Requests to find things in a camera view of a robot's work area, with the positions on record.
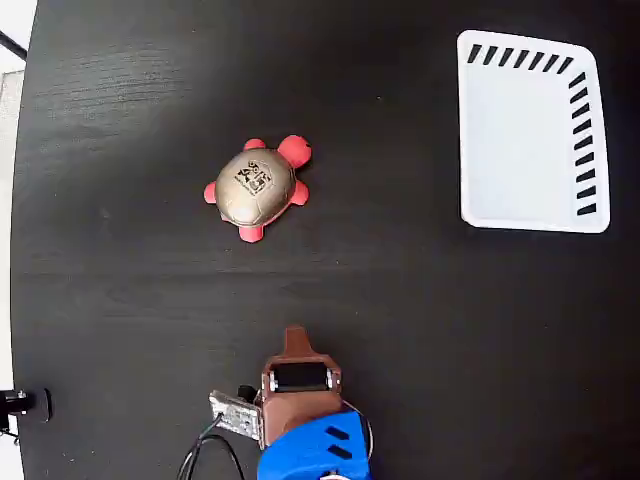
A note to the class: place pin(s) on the white plastic tray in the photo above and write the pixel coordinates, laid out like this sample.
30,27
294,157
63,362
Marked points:
515,145

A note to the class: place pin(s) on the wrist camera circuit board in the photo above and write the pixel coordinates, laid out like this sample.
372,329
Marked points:
235,415

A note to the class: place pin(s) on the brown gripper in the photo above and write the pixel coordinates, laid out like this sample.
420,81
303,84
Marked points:
299,406

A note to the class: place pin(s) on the black table clamp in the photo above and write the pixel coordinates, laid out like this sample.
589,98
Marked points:
27,402

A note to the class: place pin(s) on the red turtle toy gold shell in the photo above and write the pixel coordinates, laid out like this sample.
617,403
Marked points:
252,185

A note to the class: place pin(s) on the black metal rod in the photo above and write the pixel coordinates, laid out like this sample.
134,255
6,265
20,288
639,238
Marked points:
12,44

